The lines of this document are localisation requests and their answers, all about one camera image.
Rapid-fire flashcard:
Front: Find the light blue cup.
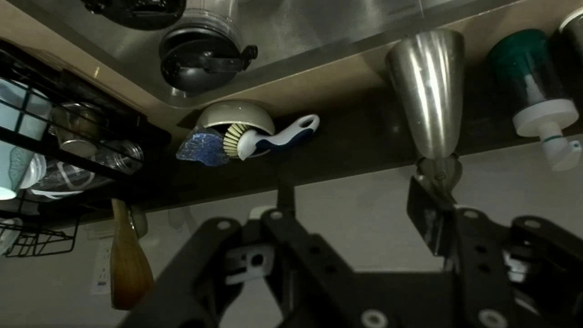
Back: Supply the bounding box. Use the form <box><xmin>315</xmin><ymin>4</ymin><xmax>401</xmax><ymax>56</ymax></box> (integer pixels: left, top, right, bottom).
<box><xmin>0</xmin><ymin>78</ymin><xmax>48</xmax><ymax>202</ymax></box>

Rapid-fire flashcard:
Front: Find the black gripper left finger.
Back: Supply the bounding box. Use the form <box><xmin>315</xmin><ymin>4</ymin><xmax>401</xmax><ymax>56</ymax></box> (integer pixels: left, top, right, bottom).
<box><xmin>120</xmin><ymin>180</ymin><xmax>348</xmax><ymax>328</ymax></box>

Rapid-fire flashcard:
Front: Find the green soap dispenser white pump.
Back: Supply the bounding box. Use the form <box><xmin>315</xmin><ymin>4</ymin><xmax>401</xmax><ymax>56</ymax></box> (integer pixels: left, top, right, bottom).
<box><xmin>488</xmin><ymin>27</ymin><xmax>583</xmax><ymax>175</ymax></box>

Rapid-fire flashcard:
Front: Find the small silver cup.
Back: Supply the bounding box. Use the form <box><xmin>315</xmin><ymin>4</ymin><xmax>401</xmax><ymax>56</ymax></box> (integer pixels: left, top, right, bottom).
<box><xmin>558</xmin><ymin>7</ymin><xmax>583</xmax><ymax>62</ymax></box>

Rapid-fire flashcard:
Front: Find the black wire dish rack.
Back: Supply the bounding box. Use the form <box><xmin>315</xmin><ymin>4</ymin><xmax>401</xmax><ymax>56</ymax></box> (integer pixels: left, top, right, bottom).
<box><xmin>0</xmin><ymin>42</ymin><xmax>173</xmax><ymax>261</ymax></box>

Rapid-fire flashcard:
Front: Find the clear glass jar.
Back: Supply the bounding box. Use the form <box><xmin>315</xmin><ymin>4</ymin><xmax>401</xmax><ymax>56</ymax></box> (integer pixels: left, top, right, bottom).
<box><xmin>51</xmin><ymin>100</ymin><xmax>146</xmax><ymax>179</ymax></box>

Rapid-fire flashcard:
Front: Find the blue sponge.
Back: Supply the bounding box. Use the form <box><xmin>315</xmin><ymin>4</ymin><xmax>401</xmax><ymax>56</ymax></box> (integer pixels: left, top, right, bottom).
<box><xmin>175</xmin><ymin>128</ymin><xmax>232</xmax><ymax>169</ymax></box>

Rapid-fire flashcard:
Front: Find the white wall outlet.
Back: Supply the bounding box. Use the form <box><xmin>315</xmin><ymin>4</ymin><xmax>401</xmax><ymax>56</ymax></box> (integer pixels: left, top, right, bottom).
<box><xmin>89</xmin><ymin>242</ymin><xmax>115</xmax><ymax>297</ymax></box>

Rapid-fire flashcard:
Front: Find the beige sponge holder bowl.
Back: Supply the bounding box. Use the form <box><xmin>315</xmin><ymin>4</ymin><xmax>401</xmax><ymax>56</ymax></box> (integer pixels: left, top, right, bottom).
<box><xmin>193</xmin><ymin>98</ymin><xmax>277</xmax><ymax>138</ymax></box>

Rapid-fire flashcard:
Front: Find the stainless steel sink basin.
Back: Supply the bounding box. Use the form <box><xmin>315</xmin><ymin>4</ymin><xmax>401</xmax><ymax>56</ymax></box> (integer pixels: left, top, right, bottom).
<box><xmin>24</xmin><ymin>0</ymin><xmax>518</xmax><ymax>111</ymax></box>

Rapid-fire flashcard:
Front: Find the clear jar black lid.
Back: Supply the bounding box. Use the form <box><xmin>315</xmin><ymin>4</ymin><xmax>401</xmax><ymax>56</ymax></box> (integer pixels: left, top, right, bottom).
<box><xmin>159</xmin><ymin>24</ymin><xmax>261</xmax><ymax>95</ymax></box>
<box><xmin>80</xmin><ymin>0</ymin><xmax>188</xmax><ymax>31</ymax></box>

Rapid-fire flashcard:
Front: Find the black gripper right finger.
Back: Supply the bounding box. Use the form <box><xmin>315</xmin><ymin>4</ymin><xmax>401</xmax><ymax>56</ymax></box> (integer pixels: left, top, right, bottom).
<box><xmin>406</xmin><ymin>175</ymin><xmax>583</xmax><ymax>328</ymax></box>

